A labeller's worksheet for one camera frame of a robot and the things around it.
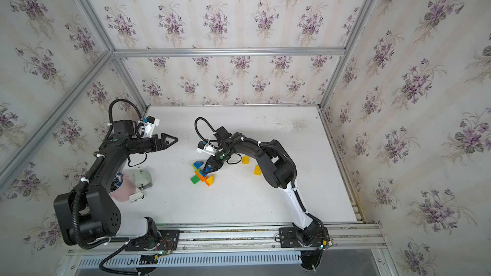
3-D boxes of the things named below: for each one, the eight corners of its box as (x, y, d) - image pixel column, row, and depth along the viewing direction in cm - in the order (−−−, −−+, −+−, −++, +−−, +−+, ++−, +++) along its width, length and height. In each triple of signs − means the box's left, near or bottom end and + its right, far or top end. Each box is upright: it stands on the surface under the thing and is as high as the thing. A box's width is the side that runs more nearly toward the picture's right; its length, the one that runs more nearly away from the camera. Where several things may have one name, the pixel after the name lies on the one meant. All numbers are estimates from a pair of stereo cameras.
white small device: (134, 201, 85) (125, 194, 78) (144, 175, 93) (136, 167, 86) (146, 201, 85) (138, 194, 78) (155, 175, 93) (148, 167, 86)
